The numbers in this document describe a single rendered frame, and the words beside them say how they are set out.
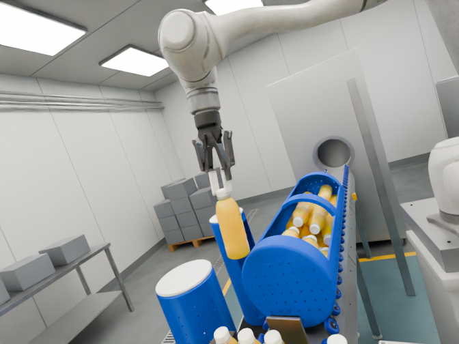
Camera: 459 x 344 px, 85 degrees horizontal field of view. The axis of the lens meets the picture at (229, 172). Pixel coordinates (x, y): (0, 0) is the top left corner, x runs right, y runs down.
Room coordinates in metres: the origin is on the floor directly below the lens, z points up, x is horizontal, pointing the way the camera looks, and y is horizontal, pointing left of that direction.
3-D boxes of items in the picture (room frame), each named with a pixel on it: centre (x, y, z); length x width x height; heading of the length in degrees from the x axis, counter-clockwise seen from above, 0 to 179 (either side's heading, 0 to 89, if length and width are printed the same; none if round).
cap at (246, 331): (0.58, 0.10, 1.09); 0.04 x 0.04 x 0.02
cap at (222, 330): (0.61, 0.16, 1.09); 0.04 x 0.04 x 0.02
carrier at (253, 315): (1.95, 0.14, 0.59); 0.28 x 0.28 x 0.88
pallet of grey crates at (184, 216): (4.73, 0.84, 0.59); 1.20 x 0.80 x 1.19; 68
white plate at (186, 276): (1.15, 0.37, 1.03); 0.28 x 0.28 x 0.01
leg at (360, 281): (1.54, -0.58, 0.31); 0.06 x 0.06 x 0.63; 61
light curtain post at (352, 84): (1.80, -1.02, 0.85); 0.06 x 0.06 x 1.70; 61
